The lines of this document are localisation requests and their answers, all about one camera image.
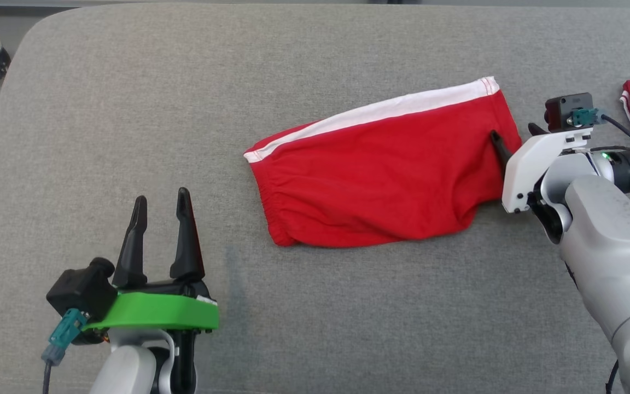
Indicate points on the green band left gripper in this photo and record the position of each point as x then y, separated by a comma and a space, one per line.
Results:
156, 312

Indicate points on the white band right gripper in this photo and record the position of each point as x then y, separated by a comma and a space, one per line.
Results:
528, 169

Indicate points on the red shorts with white band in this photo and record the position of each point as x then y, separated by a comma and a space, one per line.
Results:
375, 180

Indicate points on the white grey robot right arm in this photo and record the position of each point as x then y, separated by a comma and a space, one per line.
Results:
605, 235

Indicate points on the white grey robot left arm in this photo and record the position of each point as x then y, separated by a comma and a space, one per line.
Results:
123, 372

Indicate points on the black cylindrical right gripper motor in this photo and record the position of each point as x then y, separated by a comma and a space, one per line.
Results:
618, 167

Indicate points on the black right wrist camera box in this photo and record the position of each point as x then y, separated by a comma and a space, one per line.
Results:
566, 106

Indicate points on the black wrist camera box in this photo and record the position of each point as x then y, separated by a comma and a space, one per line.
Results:
80, 290
566, 106

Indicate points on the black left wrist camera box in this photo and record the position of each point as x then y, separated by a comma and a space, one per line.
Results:
80, 290

